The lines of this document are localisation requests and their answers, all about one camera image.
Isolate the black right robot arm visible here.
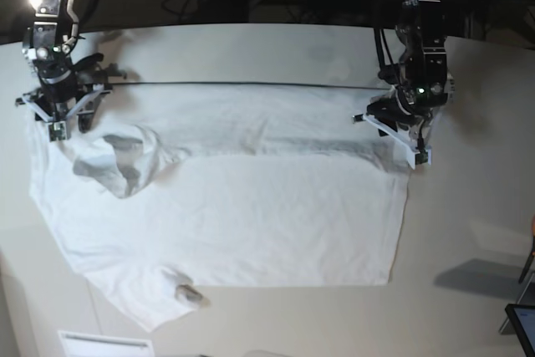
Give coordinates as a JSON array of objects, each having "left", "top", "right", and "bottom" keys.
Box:
[{"left": 16, "top": 0, "right": 126, "bottom": 141}]

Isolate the white paper sheet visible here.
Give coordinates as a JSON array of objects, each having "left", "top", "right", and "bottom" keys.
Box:
[{"left": 58, "top": 331, "right": 155, "bottom": 357}]

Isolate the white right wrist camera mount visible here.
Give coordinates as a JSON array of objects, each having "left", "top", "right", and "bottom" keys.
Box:
[{"left": 15, "top": 84, "right": 113, "bottom": 142}]

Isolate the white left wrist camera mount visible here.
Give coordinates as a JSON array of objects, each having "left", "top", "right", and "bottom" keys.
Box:
[{"left": 352, "top": 114, "right": 434, "bottom": 169}]

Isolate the white T-shirt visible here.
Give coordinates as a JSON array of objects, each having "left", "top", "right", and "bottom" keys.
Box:
[{"left": 27, "top": 84, "right": 410, "bottom": 331}]

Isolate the tablet screen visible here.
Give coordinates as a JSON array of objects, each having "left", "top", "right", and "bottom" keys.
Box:
[{"left": 505, "top": 303, "right": 534, "bottom": 357}]

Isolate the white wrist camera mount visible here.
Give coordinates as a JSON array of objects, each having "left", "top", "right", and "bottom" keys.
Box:
[
  {"left": 15, "top": 84, "right": 113, "bottom": 142},
  {"left": 352, "top": 114, "right": 434, "bottom": 169}
]

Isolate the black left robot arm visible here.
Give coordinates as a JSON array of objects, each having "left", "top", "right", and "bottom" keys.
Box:
[{"left": 364, "top": 0, "right": 449, "bottom": 131}]

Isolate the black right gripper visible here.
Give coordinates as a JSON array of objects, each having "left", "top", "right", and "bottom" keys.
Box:
[{"left": 36, "top": 53, "right": 127, "bottom": 134}]

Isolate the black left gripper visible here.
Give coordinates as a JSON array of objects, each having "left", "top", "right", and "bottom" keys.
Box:
[{"left": 365, "top": 84, "right": 443, "bottom": 134}]

